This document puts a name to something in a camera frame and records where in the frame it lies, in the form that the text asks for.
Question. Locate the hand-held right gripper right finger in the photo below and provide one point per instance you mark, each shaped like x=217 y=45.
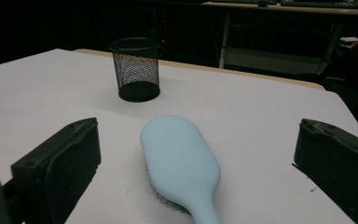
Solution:
x=338 y=161

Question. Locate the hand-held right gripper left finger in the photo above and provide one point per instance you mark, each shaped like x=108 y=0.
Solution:
x=59 y=168

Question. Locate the light blue hairbrush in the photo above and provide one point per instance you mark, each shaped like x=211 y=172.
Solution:
x=180 y=155

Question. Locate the black mesh pen holder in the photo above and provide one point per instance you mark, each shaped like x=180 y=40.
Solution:
x=136 y=71

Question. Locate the small white box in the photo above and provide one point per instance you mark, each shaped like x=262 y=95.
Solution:
x=350 y=41

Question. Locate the dark keyboard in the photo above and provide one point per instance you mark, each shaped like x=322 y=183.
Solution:
x=323 y=4

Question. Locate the metal frame desk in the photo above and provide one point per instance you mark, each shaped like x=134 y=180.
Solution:
x=276 y=62

